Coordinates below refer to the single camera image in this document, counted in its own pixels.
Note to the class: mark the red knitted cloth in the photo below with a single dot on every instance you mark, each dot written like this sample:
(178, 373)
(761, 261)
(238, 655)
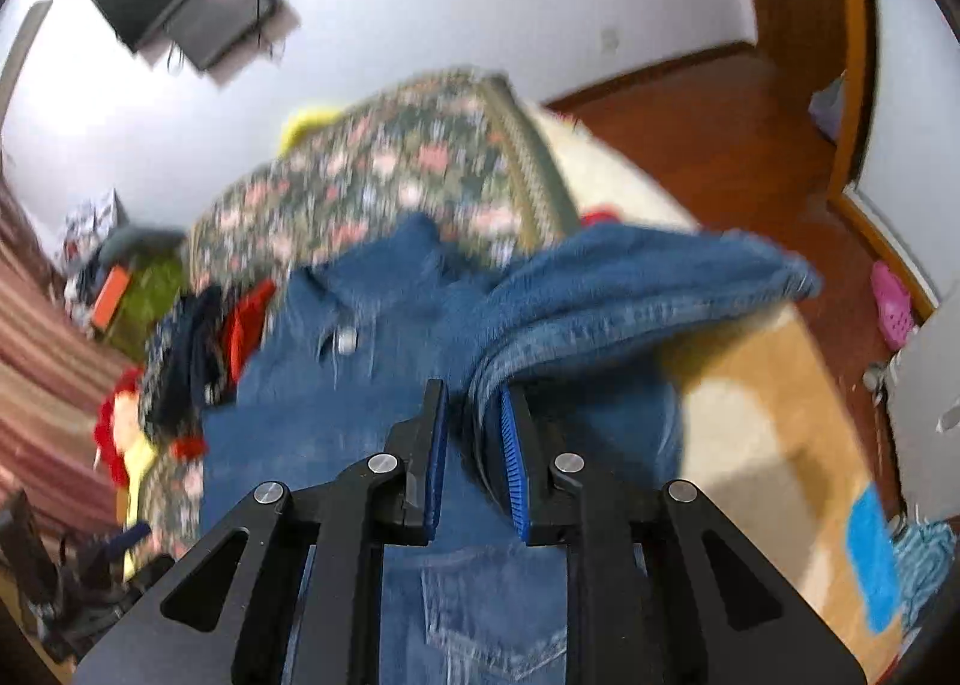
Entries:
(112, 430)

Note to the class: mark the white furniture panel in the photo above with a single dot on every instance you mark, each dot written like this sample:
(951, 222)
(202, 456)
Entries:
(922, 415)

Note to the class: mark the orange box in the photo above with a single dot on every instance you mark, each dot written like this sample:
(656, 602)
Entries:
(110, 296)

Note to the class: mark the pile of mixed clutter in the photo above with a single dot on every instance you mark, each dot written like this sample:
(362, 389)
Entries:
(86, 227)

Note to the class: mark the grey pillow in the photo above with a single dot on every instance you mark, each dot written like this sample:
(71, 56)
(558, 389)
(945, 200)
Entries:
(139, 242)

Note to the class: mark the yellow cloth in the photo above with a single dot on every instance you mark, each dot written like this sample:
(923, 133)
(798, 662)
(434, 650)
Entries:
(139, 460)

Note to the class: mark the teal striped cloth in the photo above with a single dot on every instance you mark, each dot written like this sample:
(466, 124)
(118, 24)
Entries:
(926, 565)

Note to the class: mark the pink slipper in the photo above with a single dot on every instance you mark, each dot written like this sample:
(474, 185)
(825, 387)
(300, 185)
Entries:
(892, 302)

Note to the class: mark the dark object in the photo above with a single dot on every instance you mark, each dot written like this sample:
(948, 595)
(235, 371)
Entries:
(67, 595)

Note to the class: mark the cream and tan bed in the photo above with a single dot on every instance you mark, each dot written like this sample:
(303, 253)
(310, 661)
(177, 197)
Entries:
(757, 415)

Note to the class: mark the blue towel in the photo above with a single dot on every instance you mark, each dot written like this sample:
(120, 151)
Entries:
(874, 557)

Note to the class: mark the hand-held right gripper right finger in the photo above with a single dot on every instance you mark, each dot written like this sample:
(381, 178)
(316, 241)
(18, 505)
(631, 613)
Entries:
(514, 475)

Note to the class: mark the blue denim jeans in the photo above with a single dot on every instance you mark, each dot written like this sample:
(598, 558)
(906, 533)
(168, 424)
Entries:
(360, 385)

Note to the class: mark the pale blue bag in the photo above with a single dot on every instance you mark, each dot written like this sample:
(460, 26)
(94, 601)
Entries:
(829, 107)

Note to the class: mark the striped brown curtain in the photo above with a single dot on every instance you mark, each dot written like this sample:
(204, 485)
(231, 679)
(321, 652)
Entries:
(45, 370)

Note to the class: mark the dark patterned cloth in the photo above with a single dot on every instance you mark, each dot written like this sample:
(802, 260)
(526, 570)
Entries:
(184, 362)

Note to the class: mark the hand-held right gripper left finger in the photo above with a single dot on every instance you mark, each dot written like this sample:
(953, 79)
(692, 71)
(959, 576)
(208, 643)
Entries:
(435, 475)

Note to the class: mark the green patterned cover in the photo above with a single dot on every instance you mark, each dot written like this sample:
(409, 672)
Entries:
(150, 302)

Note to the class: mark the dark floral blanket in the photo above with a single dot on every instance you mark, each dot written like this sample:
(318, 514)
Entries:
(390, 160)

